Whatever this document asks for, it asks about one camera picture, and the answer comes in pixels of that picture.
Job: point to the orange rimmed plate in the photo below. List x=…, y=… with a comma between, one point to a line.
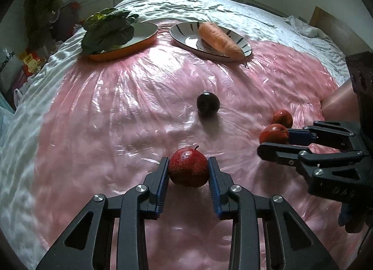
x=144, y=35

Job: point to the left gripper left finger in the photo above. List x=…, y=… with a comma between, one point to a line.
x=86, y=243

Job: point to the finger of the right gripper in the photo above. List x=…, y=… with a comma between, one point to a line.
x=285, y=154
x=325, y=133

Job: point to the small red fruit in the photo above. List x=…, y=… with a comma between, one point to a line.
x=283, y=117

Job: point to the wooden headboard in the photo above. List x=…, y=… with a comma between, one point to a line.
x=344, y=37

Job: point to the white bed sheet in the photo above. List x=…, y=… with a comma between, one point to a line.
x=21, y=142

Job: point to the pink plastic sheet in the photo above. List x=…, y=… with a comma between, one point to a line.
x=111, y=123

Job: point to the red yellow package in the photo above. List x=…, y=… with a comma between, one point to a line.
x=31, y=63

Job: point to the carrot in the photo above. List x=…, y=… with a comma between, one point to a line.
x=216, y=38

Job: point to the white patterned plate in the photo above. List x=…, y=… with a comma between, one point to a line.
x=186, y=36

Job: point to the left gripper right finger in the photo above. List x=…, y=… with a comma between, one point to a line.
x=289, y=242

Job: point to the hanging brown clothes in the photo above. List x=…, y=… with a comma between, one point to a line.
x=37, y=19

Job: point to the dark plum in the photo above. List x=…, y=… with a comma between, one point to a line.
x=208, y=104

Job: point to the green leafy vegetable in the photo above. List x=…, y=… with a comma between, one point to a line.
x=108, y=30

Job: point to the small red apple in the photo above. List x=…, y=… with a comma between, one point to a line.
x=275, y=133

